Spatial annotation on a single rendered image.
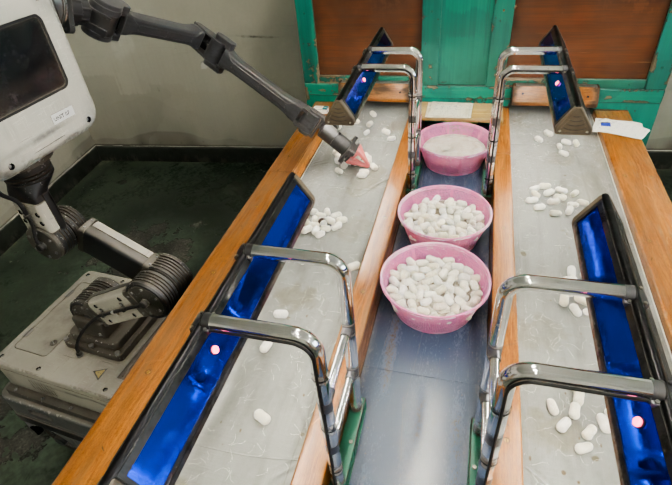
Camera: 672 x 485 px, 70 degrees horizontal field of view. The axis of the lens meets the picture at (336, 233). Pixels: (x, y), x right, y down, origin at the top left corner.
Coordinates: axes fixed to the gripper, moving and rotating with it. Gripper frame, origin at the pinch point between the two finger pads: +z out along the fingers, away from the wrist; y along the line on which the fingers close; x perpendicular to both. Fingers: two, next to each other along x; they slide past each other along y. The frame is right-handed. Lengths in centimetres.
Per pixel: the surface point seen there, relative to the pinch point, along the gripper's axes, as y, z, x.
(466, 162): 8.5, 25.6, -20.2
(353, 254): -44.2, 5.0, -2.1
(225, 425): -98, -5, 7
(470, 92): 50, 20, -25
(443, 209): -20.7, 21.1, -17.1
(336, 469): -103, 10, -12
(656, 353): -97, 18, -63
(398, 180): -9.6, 8.5, -8.6
